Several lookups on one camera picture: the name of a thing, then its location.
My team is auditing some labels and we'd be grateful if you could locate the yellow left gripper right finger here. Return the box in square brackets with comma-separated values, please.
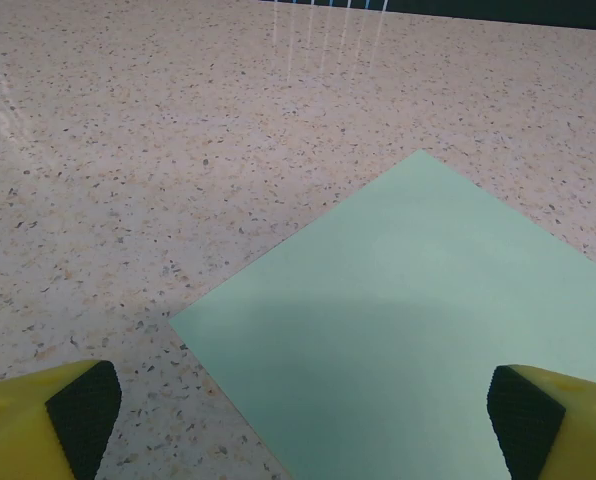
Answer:
[485, 363, 596, 480]

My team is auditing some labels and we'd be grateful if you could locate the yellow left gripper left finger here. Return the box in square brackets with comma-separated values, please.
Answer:
[0, 358, 123, 480]

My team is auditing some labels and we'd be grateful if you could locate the light green paper sheet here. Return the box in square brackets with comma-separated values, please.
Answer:
[168, 148, 596, 480]

